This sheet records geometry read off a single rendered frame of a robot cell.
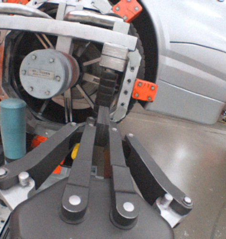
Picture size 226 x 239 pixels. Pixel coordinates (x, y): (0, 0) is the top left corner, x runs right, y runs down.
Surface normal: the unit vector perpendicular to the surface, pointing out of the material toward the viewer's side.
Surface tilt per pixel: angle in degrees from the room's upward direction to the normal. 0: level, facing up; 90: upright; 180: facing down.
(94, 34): 90
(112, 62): 90
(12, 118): 88
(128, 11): 90
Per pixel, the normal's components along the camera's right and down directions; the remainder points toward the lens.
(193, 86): 0.04, 0.36
